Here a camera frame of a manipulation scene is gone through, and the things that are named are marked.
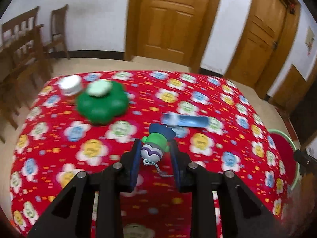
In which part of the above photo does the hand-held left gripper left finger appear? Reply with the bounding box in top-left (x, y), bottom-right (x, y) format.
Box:
top-left (27, 139), bottom-right (141, 238)

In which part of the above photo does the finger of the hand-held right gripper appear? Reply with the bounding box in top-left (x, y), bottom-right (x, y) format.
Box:
top-left (293, 149), bottom-right (317, 173)

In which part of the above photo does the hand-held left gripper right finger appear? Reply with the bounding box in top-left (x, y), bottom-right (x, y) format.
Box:
top-left (170, 140), bottom-right (288, 238)

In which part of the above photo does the red basin with green rim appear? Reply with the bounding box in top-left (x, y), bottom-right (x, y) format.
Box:
top-left (269, 128), bottom-right (304, 191)

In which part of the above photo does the green toy figure blue hat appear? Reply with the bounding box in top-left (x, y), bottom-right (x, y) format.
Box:
top-left (141, 123), bottom-right (191, 178)

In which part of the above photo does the blue flat packet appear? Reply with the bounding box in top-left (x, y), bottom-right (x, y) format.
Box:
top-left (161, 113), bottom-right (211, 129)

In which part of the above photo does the green flower-shaped container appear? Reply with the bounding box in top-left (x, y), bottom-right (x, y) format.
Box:
top-left (75, 79), bottom-right (129, 126)

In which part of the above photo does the red floral blanket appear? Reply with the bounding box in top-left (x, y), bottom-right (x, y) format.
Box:
top-left (10, 70), bottom-right (291, 238)

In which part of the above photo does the white round jar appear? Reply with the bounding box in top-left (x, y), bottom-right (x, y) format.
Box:
top-left (59, 76), bottom-right (82, 96)

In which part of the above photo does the wooden chair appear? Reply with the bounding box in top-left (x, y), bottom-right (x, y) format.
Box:
top-left (43, 4), bottom-right (71, 60)
top-left (1, 6), bottom-right (53, 87)
top-left (0, 47), bottom-right (25, 143)

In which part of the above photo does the wooden panel door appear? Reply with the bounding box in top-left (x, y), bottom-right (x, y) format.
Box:
top-left (124, 0), bottom-right (224, 73)

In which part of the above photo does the low wooden wall panel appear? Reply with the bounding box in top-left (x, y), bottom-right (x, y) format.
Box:
top-left (269, 64), bottom-right (314, 114)

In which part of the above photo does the wall poster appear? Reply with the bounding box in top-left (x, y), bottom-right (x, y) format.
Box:
top-left (304, 27), bottom-right (316, 56)

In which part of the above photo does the wooden door with metal handle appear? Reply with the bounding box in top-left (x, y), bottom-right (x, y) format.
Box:
top-left (224, 0), bottom-right (301, 100)

